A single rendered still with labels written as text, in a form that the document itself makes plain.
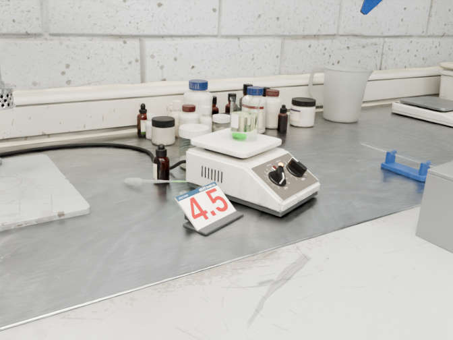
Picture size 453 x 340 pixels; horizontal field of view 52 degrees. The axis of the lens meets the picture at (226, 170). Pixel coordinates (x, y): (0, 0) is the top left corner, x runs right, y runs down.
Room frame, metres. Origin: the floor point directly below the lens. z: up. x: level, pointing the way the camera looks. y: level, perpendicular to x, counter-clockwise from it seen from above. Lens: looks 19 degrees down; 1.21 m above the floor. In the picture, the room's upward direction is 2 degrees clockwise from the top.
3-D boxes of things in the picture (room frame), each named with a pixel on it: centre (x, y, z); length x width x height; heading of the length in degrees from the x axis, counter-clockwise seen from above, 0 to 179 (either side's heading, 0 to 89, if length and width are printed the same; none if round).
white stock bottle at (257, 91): (1.18, -0.06, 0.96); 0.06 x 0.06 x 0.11
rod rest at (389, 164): (0.90, -0.36, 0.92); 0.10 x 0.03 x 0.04; 35
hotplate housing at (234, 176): (0.77, -0.04, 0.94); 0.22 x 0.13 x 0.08; 53
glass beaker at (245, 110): (0.79, -0.03, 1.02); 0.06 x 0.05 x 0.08; 164
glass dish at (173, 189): (0.72, 0.07, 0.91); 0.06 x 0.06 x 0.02
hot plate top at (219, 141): (0.79, -0.02, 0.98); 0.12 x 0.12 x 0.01; 53
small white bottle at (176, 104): (1.11, 0.12, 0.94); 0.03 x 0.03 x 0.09
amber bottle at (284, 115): (1.20, -0.14, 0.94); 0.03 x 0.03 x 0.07
